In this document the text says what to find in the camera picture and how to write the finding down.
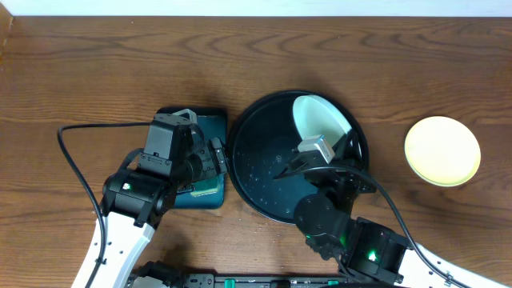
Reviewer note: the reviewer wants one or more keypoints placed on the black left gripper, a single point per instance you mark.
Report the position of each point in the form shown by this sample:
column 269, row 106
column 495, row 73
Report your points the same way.
column 218, row 154

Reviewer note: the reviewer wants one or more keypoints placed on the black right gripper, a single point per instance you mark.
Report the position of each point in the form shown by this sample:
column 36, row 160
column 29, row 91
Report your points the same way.
column 358, row 181

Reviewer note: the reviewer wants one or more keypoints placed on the green yellow sponge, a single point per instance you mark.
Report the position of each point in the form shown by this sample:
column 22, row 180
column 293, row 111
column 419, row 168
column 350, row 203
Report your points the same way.
column 205, row 187

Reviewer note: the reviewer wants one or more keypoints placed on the mint plate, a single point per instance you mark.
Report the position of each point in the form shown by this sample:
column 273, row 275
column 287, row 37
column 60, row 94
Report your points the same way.
column 315, row 115

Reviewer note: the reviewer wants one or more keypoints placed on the yellow plate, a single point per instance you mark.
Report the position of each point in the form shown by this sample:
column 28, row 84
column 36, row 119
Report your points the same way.
column 442, row 151

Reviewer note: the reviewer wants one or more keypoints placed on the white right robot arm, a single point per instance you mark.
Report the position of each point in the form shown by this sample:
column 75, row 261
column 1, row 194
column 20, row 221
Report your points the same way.
column 367, row 253

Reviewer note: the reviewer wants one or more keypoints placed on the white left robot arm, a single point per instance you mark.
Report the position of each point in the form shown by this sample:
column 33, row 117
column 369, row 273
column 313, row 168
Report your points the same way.
column 128, row 215

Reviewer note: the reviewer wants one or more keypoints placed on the round black tray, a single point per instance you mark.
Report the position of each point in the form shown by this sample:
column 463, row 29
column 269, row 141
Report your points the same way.
column 261, row 143

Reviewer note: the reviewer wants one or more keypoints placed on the black rectangular water tub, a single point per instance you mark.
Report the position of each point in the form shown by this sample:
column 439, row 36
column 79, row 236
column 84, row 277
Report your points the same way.
column 213, row 122

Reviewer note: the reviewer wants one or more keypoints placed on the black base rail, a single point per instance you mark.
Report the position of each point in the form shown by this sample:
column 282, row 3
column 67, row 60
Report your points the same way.
column 160, row 275

